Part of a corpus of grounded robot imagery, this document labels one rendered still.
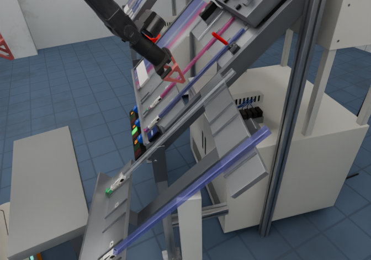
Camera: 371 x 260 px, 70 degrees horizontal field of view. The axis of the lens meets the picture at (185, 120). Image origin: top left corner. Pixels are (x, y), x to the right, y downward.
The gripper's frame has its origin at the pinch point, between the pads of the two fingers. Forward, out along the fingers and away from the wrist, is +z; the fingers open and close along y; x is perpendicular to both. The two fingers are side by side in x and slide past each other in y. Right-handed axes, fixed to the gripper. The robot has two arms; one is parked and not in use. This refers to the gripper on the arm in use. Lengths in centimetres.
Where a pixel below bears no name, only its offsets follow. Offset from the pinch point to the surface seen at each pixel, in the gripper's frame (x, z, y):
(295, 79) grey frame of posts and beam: -25.6, 25.3, -14.1
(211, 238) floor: 57, 76, -9
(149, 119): 22.9, 6.5, 5.7
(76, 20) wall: 101, -9, 356
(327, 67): -37, 35, -10
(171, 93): 9.1, 6.4, 6.9
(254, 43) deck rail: -23.9, 6.0, -10.7
